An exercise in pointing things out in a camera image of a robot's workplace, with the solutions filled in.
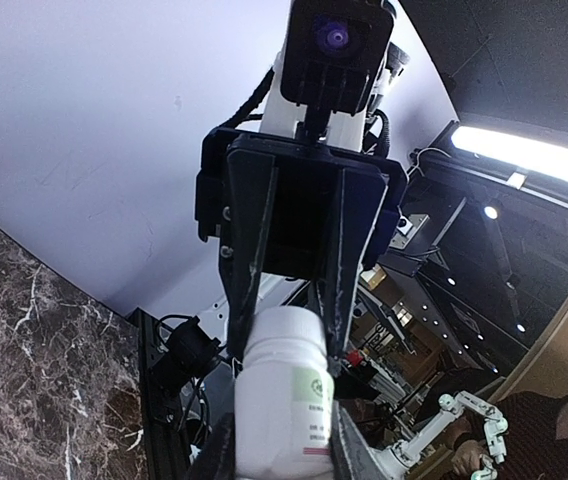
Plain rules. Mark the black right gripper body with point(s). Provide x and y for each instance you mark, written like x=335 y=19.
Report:
x=306 y=184

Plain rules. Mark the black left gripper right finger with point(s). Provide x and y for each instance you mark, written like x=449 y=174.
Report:
x=351 y=457

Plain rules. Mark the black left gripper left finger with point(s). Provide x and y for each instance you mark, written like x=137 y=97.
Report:
x=216 y=461

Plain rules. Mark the black front table rail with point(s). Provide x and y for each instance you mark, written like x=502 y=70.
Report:
x=164 y=369

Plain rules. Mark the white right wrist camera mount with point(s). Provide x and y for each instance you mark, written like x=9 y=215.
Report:
x=367 y=131

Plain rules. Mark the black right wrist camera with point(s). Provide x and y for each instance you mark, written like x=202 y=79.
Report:
x=331 y=50

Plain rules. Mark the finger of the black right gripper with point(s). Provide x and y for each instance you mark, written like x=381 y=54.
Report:
x=246 y=250
x=344 y=270

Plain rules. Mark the white pill bottle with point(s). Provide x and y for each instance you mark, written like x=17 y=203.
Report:
x=284 y=398

